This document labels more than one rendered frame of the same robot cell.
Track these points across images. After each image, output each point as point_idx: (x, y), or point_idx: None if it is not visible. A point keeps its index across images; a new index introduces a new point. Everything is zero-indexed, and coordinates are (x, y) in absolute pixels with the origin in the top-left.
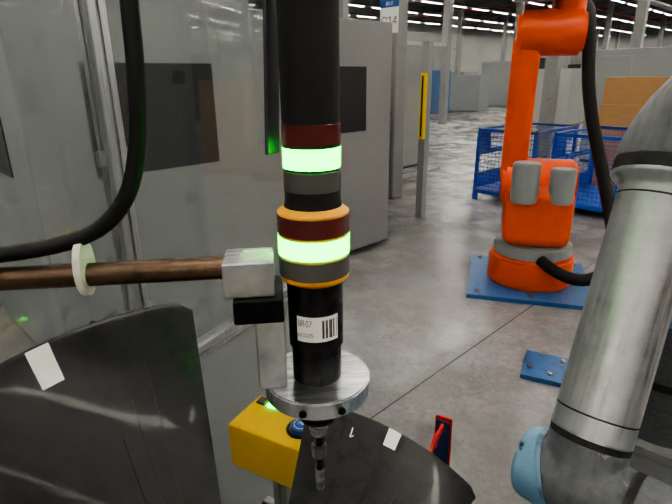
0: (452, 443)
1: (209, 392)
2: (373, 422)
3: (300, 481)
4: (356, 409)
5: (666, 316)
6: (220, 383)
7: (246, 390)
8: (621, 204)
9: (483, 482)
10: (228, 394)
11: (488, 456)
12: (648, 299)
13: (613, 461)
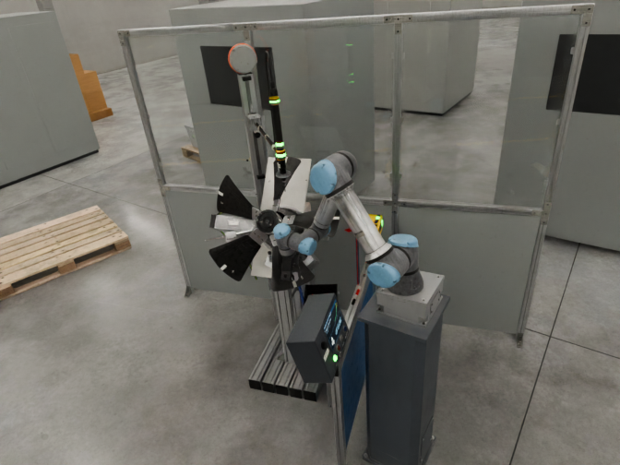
0: (606, 401)
1: (423, 223)
2: (339, 213)
3: (316, 209)
4: (592, 339)
5: (324, 202)
6: (430, 223)
7: (447, 237)
8: None
9: (578, 422)
10: (434, 232)
11: (612, 425)
12: (323, 196)
13: (313, 224)
